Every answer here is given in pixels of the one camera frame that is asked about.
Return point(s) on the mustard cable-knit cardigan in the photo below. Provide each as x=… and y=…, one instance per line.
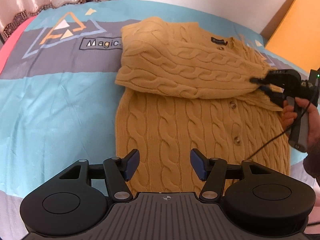
x=187, y=88

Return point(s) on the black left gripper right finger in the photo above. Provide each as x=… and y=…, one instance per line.
x=215, y=171

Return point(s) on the person's right hand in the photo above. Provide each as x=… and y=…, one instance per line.
x=289, y=116

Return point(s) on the orange wooden headboard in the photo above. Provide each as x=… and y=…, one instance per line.
x=296, y=39

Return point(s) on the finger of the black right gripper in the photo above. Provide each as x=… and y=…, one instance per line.
x=279, y=98
x=284, y=78

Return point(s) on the blue grey printed bedsheet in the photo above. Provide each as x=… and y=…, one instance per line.
x=58, y=95

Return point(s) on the pink mattress edge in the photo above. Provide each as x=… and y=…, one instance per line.
x=11, y=41

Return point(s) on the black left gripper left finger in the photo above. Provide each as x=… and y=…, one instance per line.
x=115, y=172

